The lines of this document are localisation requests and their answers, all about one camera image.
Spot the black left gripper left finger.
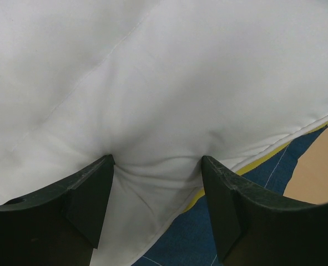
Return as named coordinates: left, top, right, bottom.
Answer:
left=0, top=155, right=114, bottom=265

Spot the white pillow yellow underside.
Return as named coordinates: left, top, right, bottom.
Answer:
left=0, top=1, right=328, bottom=265

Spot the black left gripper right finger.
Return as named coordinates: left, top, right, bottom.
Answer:
left=201, top=156, right=328, bottom=265

